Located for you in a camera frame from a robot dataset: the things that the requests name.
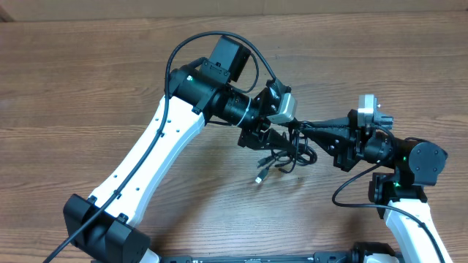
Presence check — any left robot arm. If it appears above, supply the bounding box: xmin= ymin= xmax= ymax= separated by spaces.
xmin=63 ymin=31 xmax=297 ymax=262

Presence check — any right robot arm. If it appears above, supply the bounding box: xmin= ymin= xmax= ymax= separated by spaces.
xmin=299 ymin=108 xmax=451 ymax=262

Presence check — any black USB-A cable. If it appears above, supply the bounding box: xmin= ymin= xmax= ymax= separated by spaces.
xmin=254 ymin=123 xmax=312 ymax=185

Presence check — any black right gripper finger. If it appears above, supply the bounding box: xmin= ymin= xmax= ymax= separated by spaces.
xmin=301 ymin=117 xmax=350 ymax=128
xmin=301 ymin=128 xmax=352 ymax=156

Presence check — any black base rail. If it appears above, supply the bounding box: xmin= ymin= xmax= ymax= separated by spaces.
xmin=160 ymin=251 xmax=359 ymax=263

